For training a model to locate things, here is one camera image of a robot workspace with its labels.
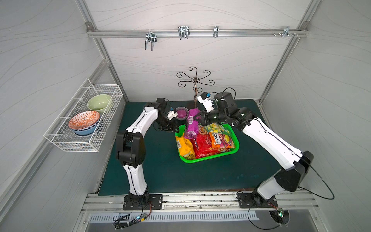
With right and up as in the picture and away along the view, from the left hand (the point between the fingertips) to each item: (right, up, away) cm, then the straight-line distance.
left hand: (175, 131), depth 87 cm
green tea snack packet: (+26, +2, +1) cm, 26 cm away
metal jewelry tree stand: (+13, +32, +3) cm, 35 cm away
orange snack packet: (+30, -7, -2) cm, 31 cm away
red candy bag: (+17, -8, -3) cm, 19 cm away
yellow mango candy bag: (+7, -8, -10) cm, 15 cm away
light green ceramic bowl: (-38, +16, -14) cm, 44 cm away
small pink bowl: (+4, +11, +12) cm, 17 cm away
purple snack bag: (+11, +4, -19) cm, 22 cm away
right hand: (+11, +9, -17) cm, 23 cm away
